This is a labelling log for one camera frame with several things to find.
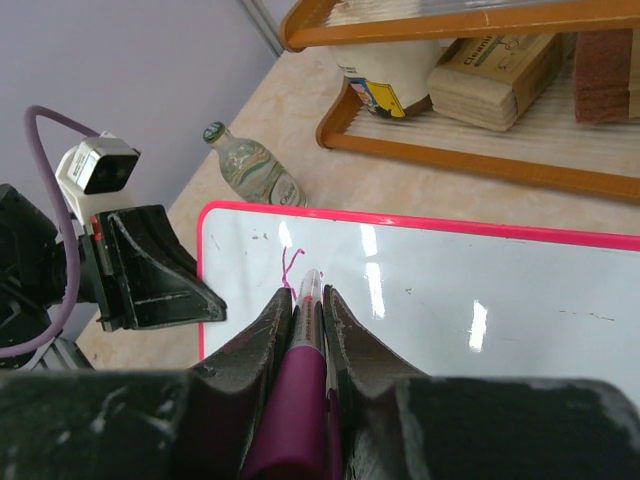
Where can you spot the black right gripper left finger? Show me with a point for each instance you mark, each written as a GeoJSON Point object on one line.
{"type": "Point", "coordinates": [195, 423]}

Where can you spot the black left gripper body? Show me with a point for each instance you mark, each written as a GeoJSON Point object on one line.
{"type": "Point", "coordinates": [103, 272]}

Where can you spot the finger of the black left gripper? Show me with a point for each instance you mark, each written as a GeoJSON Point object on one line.
{"type": "Point", "coordinates": [157, 277]}

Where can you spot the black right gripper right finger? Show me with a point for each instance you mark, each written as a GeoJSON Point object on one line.
{"type": "Point", "coordinates": [400, 423]}

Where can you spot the magenta capped whiteboard marker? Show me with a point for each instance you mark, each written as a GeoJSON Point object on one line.
{"type": "Point", "coordinates": [299, 434]}

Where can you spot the pink framed whiteboard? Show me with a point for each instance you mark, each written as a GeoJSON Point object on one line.
{"type": "Point", "coordinates": [452, 298]}

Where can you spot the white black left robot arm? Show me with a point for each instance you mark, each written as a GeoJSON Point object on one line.
{"type": "Point", "coordinates": [33, 268]}

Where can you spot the clear glass bottle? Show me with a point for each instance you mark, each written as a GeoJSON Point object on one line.
{"type": "Point", "coordinates": [251, 170]}

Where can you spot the wooden two-tier shelf rack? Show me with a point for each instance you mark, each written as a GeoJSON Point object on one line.
{"type": "Point", "coordinates": [542, 93]}

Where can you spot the tan sponge block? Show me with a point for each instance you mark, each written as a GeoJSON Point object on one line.
{"type": "Point", "coordinates": [491, 81]}

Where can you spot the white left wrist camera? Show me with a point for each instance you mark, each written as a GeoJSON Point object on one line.
{"type": "Point", "coordinates": [93, 175]}

